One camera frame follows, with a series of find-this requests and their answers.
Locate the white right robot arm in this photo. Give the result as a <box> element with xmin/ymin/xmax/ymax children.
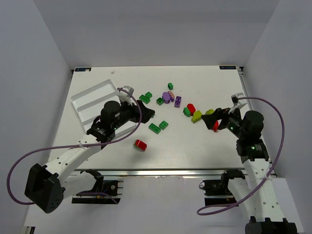
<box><xmin>201</xmin><ymin>108</ymin><xmax>297</xmax><ymax>234</ymax></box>

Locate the green flat square brick lower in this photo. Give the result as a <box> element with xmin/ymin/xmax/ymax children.
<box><xmin>159</xmin><ymin>120</ymin><xmax>169</xmax><ymax>130</ymax></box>

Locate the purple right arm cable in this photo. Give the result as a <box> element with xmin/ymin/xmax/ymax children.
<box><xmin>196</xmin><ymin>97</ymin><xmax>285</xmax><ymax>216</ymax></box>

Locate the green rounded lego brick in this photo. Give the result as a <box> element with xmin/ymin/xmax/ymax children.
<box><xmin>183</xmin><ymin>107</ymin><xmax>191</xmax><ymax>117</ymax></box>

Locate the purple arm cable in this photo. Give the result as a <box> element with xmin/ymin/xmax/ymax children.
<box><xmin>6</xmin><ymin>88</ymin><xmax>143</xmax><ymax>205</ymax></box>
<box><xmin>196</xmin><ymin>97</ymin><xmax>285</xmax><ymax>216</ymax></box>

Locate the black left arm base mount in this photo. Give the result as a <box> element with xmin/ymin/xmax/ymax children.
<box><xmin>72</xmin><ymin>169</ymin><xmax>123</xmax><ymax>205</ymax></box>

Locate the green flat brick far left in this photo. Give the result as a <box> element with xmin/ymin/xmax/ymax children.
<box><xmin>139</xmin><ymin>95</ymin><xmax>150</xmax><ymax>104</ymax></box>

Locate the green small brick top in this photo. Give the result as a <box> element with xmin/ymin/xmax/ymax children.
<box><xmin>168</xmin><ymin>83</ymin><xmax>174</xmax><ymax>90</ymax></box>

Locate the red rounded lego brick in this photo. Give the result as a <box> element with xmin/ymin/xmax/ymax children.
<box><xmin>187</xmin><ymin>103</ymin><xmax>196</xmax><ymax>116</ymax></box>

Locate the blue label sticker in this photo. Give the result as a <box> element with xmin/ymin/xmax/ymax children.
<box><xmin>219</xmin><ymin>65</ymin><xmax>236</xmax><ymax>70</ymax></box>
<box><xmin>74</xmin><ymin>67</ymin><xmax>92</xmax><ymax>72</ymax></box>

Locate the green square brick middle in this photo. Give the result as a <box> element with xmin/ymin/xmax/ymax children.
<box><xmin>156</xmin><ymin>97</ymin><xmax>164</xmax><ymax>105</ymax></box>

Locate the white divided sorting tray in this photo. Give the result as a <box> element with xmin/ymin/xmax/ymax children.
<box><xmin>70</xmin><ymin>79</ymin><xmax>137</xmax><ymax>144</ymax></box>

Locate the green square brick upper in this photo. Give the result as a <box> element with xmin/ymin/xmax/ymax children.
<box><xmin>145</xmin><ymin>92</ymin><xmax>153</xmax><ymax>98</ymax></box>

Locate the blue label sticker left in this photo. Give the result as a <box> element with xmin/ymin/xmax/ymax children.
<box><xmin>74</xmin><ymin>67</ymin><xmax>92</xmax><ymax>72</ymax></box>

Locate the blue label sticker right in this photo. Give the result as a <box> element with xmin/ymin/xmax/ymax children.
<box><xmin>219</xmin><ymin>65</ymin><xmax>236</xmax><ymax>70</ymax></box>

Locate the green flat long brick lower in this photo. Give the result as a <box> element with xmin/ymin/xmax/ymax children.
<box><xmin>148</xmin><ymin>123</ymin><xmax>161</xmax><ymax>134</ymax></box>

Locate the red long lego brick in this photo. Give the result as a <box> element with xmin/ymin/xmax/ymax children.
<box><xmin>213</xmin><ymin>120</ymin><xmax>219</xmax><ymax>132</ymax></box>

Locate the red sloped lego brick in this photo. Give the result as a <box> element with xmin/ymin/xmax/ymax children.
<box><xmin>133</xmin><ymin>139</ymin><xmax>147</xmax><ymax>152</ymax></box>

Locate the purple flat lego brick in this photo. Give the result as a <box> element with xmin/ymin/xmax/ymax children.
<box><xmin>174</xmin><ymin>96</ymin><xmax>182</xmax><ymax>108</ymax></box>

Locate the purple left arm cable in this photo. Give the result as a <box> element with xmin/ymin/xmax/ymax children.
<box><xmin>6</xmin><ymin>88</ymin><xmax>143</xmax><ymax>205</ymax></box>

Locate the purple rounded lego stack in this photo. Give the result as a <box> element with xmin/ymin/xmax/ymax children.
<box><xmin>162</xmin><ymin>91</ymin><xmax>175</xmax><ymax>104</ymax></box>

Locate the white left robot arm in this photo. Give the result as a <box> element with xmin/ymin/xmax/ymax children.
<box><xmin>25</xmin><ymin>100</ymin><xmax>155</xmax><ymax>214</ymax></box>

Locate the lime lego brick right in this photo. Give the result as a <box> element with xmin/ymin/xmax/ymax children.
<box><xmin>205</xmin><ymin>109</ymin><xmax>215</xmax><ymax>115</ymax></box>

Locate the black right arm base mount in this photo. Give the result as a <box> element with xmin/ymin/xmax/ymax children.
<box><xmin>199</xmin><ymin>169</ymin><xmax>246</xmax><ymax>207</ymax></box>

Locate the lime lego brick left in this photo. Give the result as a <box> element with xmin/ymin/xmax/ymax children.
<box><xmin>191</xmin><ymin>110</ymin><xmax>202</xmax><ymax>123</ymax></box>

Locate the lime lego brick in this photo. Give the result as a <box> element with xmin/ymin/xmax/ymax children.
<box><xmin>205</xmin><ymin>109</ymin><xmax>215</xmax><ymax>115</ymax></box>
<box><xmin>191</xmin><ymin>110</ymin><xmax>202</xmax><ymax>123</ymax></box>

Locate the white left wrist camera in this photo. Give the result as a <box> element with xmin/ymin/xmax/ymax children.
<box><xmin>117</xmin><ymin>86</ymin><xmax>134</xmax><ymax>106</ymax></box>

